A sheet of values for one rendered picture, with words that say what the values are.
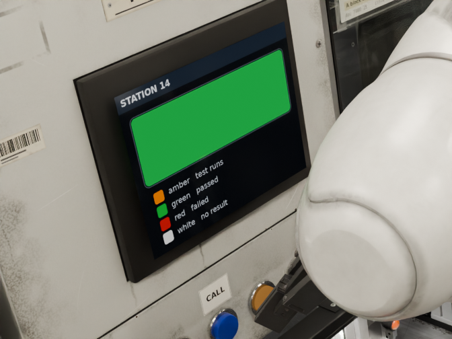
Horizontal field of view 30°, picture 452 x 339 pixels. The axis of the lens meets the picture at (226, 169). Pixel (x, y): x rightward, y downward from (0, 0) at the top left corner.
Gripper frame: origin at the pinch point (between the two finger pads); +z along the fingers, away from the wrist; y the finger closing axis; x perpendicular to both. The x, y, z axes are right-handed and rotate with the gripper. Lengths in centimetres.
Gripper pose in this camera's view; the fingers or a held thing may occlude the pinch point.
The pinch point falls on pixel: (282, 304)
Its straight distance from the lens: 85.0
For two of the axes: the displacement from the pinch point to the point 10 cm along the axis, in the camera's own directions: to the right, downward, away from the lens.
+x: 9.0, 4.4, 0.9
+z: -3.7, 6.3, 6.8
